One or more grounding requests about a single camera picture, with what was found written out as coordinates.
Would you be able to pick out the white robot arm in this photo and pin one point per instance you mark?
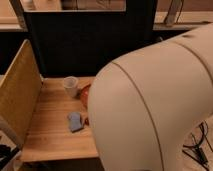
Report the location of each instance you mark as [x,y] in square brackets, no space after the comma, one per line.
[143,104]

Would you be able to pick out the orange ceramic bowl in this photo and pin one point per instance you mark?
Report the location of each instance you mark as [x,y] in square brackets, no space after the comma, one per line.
[84,95]

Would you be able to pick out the white paper cup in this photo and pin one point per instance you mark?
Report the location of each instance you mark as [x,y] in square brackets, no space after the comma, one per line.
[71,85]

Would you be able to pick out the brown small object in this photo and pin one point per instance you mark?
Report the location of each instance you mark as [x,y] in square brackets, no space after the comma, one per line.
[86,121]

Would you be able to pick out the black back panel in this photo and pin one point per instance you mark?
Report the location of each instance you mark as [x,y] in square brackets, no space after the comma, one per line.
[81,43]

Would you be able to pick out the wooden left side panel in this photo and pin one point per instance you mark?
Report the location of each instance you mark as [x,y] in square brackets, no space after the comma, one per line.
[19,90]

